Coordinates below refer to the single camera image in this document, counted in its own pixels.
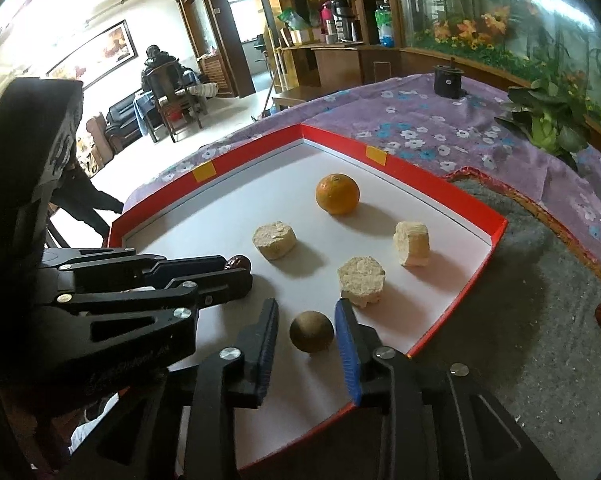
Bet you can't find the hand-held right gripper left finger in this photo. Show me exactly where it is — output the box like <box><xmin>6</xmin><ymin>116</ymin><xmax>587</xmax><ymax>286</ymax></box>
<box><xmin>70</xmin><ymin>298</ymin><xmax>281</xmax><ymax>480</ymax></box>

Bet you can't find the black cylindrical holder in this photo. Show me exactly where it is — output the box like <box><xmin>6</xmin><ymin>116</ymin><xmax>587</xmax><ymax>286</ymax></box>
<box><xmin>433</xmin><ymin>57</ymin><xmax>467</xmax><ymax>100</ymax></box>

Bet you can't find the wooden cabinet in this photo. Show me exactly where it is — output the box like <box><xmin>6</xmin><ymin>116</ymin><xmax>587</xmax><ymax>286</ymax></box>
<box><xmin>275</xmin><ymin>40</ymin><xmax>401</xmax><ymax>91</ymax></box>

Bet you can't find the dark thermos jug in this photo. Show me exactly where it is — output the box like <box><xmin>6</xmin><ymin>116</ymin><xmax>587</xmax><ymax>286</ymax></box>
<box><xmin>329</xmin><ymin>0</ymin><xmax>353</xmax><ymax>43</ymax></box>

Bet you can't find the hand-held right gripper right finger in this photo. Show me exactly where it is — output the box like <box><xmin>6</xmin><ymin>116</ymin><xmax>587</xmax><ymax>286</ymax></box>
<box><xmin>334</xmin><ymin>299</ymin><xmax>561</xmax><ymax>480</ymax></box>

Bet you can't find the framed wall painting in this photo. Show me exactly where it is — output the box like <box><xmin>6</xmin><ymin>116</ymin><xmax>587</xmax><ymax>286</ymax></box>
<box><xmin>45</xmin><ymin>19</ymin><xmax>134</xmax><ymax>91</ymax></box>

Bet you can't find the green bag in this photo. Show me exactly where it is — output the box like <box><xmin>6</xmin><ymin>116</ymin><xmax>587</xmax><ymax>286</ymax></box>
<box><xmin>279</xmin><ymin>7</ymin><xmax>311</xmax><ymax>31</ymax></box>

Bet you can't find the purple floral tablecloth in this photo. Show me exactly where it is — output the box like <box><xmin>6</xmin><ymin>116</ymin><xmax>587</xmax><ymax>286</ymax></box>
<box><xmin>123</xmin><ymin>72</ymin><xmax>601</xmax><ymax>306</ymax></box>

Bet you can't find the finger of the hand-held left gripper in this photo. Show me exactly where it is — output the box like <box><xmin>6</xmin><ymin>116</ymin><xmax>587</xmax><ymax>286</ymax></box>
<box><xmin>40</xmin><ymin>247</ymin><xmax>228</xmax><ymax>289</ymax></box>
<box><xmin>30</xmin><ymin>268</ymin><xmax>254</xmax><ymax>401</ymax></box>

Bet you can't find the wicker cabinet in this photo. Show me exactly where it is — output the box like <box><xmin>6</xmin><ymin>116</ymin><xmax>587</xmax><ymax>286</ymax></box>
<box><xmin>198</xmin><ymin>52</ymin><xmax>241</xmax><ymax>98</ymax></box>

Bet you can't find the small wooden table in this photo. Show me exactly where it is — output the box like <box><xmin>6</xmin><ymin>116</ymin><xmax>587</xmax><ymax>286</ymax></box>
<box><xmin>271</xmin><ymin>85</ymin><xmax>341</xmax><ymax>111</ymax></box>

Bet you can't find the brown round fruit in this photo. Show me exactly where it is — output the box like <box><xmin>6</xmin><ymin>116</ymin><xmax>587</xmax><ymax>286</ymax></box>
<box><xmin>289</xmin><ymin>310</ymin><xmax>335</xmax><ymax>356</ymax></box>

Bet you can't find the beige crumbly chunk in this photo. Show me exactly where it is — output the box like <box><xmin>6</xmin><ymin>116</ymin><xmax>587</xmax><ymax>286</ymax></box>
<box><xmin>252</xmin><ymin>220</ymin><xmax>298</xmax><ymax>261</ymax></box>
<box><xmin>337</xmin><ymin>256</ymin><xmax>385</xmax><ymax>309</ymax></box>
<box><xmin>393</xmin><ymin>220</ymin><xmax>430</xmax><ymax>267</ymax></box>

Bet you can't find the green leafy plant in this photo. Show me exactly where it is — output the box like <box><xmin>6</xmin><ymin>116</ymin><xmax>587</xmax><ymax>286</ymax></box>
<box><xmin>495</xmin><ymin>77</ymin><xmax>593</xmax><ymax>171</ymax></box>

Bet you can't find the black sofa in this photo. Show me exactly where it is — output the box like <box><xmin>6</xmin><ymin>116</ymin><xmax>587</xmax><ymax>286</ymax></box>
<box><xmin>103</xmin><ymin>91</ymin><xmax>154</xmax><ymax>153</ymax></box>

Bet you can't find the wooden chair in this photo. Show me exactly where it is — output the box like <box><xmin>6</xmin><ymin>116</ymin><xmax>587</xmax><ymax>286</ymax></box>
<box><xmin>141</xmin><ymin>62</ymin><xmax>206</xmax><ymax>143</ymax></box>

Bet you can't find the pink bottle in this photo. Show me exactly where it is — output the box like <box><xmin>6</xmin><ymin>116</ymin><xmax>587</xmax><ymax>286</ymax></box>
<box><xmin>320</xmin><ymin>2</ymin><xmax>335</xmax><ymax>41</ymax></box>

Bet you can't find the orange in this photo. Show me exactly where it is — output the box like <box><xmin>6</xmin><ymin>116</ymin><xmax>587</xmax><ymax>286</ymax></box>
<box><xmin>315</xmin><ymin>173</ymin><xmax>361</xmax><ymax>216</ymax></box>

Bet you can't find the grey round mat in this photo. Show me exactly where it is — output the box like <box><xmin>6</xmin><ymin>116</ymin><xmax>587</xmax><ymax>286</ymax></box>
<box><xmin>405</xmin><ymin>166</ymin><xmax>601</xmax><ymax>461</ymax></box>

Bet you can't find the plastic water bottle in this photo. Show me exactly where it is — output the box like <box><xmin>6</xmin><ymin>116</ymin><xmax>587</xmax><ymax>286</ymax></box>
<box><xmin>374</xmin><ymin>2</ymin><xmax>396</xmax><ymax>47</ymax></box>

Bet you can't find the red tray with white inside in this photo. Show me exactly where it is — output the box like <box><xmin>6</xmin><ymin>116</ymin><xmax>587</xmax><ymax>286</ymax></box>
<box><xmin>108</xmin><ymin>122</ymin><xmax>508</xmax><ymax>471</ymax></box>

